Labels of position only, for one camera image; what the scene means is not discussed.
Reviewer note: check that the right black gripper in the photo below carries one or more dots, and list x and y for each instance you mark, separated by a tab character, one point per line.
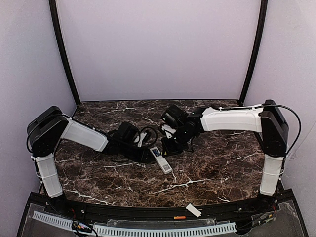
171	144

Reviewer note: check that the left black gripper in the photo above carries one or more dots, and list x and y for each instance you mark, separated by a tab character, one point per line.
142	153

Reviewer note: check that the white remote control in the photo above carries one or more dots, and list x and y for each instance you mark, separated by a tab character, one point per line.
162	162

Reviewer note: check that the white battery cover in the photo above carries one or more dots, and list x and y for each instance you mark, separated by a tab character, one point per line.
193	210

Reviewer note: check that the orange blue battery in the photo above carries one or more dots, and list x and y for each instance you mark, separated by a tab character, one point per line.
179	217
156	152

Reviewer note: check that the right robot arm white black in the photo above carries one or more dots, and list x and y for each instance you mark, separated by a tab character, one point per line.
266	120

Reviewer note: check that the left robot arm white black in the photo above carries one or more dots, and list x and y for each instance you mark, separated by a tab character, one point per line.
45	132

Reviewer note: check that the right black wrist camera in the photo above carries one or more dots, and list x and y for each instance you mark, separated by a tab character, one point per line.
166	130

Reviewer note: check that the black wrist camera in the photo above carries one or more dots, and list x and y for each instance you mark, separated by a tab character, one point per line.
144	136
166	130

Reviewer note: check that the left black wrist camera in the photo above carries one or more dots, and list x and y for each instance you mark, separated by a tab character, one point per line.
144	136

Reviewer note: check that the black front table rail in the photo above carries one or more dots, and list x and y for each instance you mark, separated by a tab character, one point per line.
238	211

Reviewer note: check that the white slotted cable duct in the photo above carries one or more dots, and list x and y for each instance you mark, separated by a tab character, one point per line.
115	230

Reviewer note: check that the right black frame post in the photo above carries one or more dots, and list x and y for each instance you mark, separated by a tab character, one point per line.
255	50

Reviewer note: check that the black frame post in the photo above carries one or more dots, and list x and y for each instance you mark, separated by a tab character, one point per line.
62	51
255	50

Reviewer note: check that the left black frame post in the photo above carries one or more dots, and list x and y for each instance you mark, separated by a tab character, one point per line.
62	51

